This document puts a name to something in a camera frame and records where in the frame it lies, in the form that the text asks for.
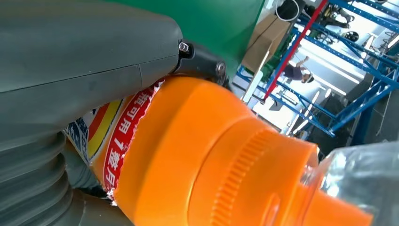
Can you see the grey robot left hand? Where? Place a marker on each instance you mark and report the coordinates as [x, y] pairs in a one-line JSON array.
[[78, 56]]

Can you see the brown cardboard box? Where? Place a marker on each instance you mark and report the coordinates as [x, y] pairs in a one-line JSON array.
[[265, 40]]

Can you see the black case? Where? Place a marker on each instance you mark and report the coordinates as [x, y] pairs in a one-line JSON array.
[[288, 11]]

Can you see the person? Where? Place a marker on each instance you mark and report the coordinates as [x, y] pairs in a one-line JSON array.
[[294, 72]]

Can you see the red pole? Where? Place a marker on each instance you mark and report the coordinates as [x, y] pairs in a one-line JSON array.
[[296, 46]]

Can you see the blue steel frame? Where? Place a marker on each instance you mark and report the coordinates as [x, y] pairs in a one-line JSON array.
[[364, 104]]

